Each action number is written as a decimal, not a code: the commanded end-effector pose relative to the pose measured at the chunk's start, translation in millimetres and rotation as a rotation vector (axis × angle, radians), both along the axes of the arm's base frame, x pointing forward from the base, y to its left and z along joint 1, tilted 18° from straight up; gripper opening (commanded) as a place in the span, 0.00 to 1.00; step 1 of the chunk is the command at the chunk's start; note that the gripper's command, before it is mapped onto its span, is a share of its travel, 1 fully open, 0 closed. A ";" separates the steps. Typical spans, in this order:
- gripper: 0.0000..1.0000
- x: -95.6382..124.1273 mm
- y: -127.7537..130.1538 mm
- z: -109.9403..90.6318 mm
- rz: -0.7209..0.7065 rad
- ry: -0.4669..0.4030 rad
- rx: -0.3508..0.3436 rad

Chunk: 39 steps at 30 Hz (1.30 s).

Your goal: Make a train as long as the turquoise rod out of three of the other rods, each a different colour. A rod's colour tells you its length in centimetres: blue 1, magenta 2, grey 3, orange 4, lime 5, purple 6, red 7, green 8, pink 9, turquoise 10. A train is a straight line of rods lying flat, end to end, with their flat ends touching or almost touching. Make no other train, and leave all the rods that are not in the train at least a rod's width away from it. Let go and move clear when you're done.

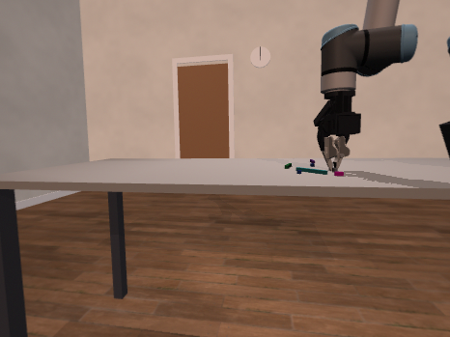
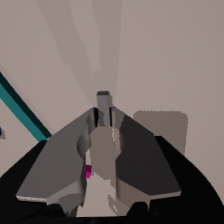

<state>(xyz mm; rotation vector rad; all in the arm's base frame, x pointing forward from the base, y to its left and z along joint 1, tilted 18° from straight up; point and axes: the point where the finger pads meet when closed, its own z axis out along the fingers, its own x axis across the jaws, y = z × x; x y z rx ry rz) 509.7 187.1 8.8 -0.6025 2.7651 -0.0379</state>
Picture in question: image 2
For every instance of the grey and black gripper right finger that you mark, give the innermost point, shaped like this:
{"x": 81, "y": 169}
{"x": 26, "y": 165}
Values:
{"x": 151, "y": 170}

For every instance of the grey rod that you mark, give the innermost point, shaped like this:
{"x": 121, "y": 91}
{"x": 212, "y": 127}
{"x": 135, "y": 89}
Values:
{"x": 103, "y": 108}

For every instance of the short magenta rod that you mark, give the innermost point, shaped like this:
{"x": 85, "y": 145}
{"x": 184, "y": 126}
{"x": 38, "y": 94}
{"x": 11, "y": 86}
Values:
{"x": 88, "y": 171}

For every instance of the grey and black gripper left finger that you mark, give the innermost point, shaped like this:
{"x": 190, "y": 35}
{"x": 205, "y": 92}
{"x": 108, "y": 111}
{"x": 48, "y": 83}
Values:
{"x": 52, "y": 172}

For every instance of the turquoise rod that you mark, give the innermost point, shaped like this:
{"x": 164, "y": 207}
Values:
{"x": 19, "y": 108}

